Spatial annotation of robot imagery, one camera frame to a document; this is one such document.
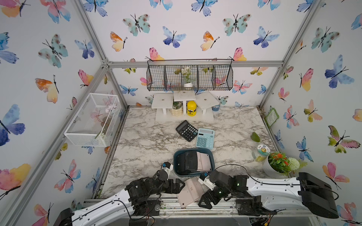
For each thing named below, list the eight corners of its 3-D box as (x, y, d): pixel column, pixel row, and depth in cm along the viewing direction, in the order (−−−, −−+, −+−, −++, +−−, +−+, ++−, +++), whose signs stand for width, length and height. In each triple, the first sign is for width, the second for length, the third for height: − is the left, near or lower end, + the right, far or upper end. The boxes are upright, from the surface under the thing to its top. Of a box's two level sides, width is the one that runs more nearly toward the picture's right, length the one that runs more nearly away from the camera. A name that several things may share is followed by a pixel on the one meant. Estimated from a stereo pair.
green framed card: (268, 126, 111) (273, 119, 105) (263, 115, 119) (267, 108, 112) (274, 126, 111) (280, 119, 104) (269, 115, 119) (274, 107, 112)
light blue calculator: (195, 146, 99) (195, 144, 96) (198, 130, 108) (198, 128, 105) (213, 149, 97) (213, 147, 95) (214, 132, 106) (215, 130, 104)
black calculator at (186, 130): (175, 130, 107) (174, 128, 105) (185, 122, 112) (185, 119, 110) (189, 142, 100) (189, 140, 98) (199, 133, 105) (200, 130, 103)
